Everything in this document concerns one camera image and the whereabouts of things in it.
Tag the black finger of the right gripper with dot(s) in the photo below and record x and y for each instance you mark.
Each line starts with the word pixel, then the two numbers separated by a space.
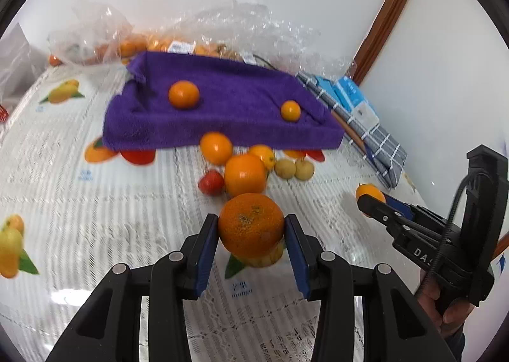
pixel 382 213
pixel 403 208

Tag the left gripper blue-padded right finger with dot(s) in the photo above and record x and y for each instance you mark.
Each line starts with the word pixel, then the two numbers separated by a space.
pixel 395 326

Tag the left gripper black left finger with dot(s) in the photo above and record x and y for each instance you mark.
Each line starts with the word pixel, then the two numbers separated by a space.
pixel 107 325

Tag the brown longan fruit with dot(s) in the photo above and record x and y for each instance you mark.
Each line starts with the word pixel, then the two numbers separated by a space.
pixel 285 169
pixel 304 170

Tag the small orange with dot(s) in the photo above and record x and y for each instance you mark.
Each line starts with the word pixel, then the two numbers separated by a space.
pixel 265 154
pixel 216 148
pixel 244 173
pixel 290 111
pixel 184 95

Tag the large dimpled orange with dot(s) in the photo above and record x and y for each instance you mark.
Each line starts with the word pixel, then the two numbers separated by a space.
pixel 251 225

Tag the grey checked folded cloth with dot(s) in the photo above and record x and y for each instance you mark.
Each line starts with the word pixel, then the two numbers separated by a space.
pixel 382 151

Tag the blue tissue pack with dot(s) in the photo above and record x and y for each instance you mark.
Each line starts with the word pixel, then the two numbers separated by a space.
pixel 355 103

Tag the fruit print tablecloth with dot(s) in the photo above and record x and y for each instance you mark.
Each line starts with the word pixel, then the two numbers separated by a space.
pixel 82 218

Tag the red strawberry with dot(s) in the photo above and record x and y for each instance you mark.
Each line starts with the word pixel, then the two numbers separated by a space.
pixel 212 183

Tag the purple towel-lined tray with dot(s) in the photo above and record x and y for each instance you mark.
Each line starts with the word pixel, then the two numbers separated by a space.
pixel 239 100

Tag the clear plastic bag pile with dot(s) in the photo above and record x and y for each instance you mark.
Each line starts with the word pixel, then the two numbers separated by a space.
pixel 246 30

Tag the white plastic bag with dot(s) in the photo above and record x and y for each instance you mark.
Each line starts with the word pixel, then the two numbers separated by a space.
pixel 21 65

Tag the bag of small oranges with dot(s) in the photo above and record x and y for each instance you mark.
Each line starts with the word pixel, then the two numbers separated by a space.
pixel 104 35

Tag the brown wooden door frame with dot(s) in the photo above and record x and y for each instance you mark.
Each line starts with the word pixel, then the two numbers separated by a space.
pixel 377 36

